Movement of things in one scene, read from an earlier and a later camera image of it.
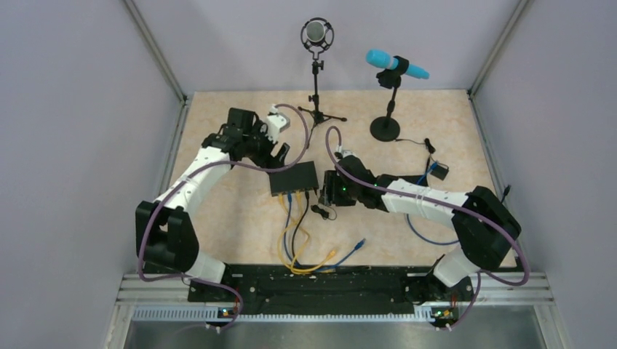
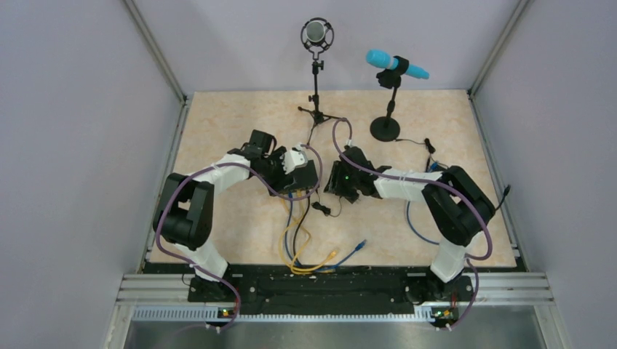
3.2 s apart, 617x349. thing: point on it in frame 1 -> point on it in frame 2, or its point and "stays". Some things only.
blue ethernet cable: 358,246 stays
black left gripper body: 258,142 -> 272,171
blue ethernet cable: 434,166 stays
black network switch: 299,177 stays
